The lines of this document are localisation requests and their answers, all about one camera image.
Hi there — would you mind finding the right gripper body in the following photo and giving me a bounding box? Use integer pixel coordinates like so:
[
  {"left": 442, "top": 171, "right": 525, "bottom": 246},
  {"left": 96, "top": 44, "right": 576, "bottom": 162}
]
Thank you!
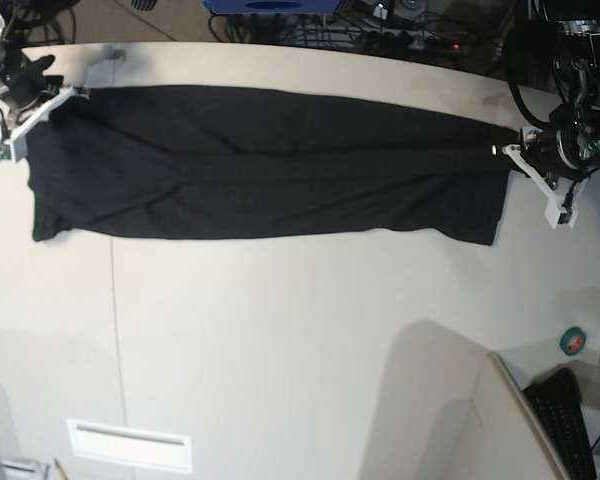
[{"left": 0, "top": 53, "right": 63, "bottom": 112}]

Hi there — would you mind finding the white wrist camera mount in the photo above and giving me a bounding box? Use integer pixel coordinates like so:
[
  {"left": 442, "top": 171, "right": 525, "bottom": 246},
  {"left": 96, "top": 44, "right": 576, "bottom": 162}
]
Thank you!
[
  {"left": 491, "top": 144, "right": 588, "bottom": 229},
  {"left": 0, "top": 86, "right": 90, "bottom": 163}
]

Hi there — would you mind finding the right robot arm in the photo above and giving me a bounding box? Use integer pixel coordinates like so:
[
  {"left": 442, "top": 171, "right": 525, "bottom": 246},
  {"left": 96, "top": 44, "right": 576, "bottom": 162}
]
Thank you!
[{"left": 0, "top": 1, "right": 71, "bottom": 124}]

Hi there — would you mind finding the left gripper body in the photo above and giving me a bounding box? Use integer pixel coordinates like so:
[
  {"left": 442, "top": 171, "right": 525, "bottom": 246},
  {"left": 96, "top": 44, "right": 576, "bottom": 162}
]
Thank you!
[{"left": 520, "top": 107, "right": 600, "bottom": 181}]

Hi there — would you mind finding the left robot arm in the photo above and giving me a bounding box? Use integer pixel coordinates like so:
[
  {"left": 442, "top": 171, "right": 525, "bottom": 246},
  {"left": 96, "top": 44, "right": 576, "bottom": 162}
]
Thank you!
[{"left": 502, "top": 1, "right": 600, "bottom": 181}]

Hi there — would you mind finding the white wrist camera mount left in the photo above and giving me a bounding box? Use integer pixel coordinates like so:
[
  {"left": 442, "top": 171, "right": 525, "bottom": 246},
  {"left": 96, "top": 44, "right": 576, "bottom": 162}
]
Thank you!
[{"left": 491, "top": 144, "right": 588, "bottom": 229}]

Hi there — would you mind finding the black t-shirt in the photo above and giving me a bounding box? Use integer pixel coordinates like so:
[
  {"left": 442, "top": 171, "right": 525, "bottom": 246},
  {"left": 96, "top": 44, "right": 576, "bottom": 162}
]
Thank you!
[{"left": 27, "top": 85, "right": 517, "bottom": 246}]

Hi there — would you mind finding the blue device on floor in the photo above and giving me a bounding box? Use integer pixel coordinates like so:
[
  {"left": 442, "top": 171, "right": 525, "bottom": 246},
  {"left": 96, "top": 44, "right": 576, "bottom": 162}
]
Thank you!
[{"left": 203, "top": 0, "right": 350, "bottom": 14}]

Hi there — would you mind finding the green tape roll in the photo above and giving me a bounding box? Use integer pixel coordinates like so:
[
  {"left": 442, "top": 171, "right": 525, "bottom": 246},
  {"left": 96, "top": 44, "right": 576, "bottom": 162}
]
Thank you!
[{"left": 559, "top": 327, "right": 587, "bottom": 357}]

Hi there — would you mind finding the black keyboard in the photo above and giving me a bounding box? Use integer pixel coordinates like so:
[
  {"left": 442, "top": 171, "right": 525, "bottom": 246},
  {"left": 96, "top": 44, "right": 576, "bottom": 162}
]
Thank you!
[{"left": 523, "top": 368, "right": 597, "bottom": 480}]

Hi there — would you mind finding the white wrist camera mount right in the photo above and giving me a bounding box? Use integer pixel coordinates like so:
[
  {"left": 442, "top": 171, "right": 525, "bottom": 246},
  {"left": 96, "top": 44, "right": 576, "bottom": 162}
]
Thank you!
[{"left": 0, "top": 86, "right": 90, "bottom": 163}]

